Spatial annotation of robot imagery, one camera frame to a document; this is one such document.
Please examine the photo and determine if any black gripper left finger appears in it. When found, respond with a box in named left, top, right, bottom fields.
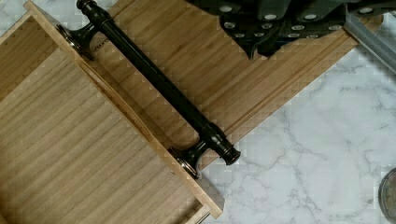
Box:
left=186, top=0, right=275, bottom=60

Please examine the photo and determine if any wooden drawer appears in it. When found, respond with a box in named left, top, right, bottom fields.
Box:
left=1, top=2, right=224, bottom=224

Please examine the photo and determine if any round dark lid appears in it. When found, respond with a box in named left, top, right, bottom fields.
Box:
left=378, top=169, right=396, bottom=224

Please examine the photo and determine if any black drawer handle bar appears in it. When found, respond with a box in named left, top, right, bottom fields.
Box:
left=57, top=0, right=241, bottom=179

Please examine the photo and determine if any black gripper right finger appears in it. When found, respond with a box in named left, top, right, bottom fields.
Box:
left=257, top=0, right=347, bottom=57

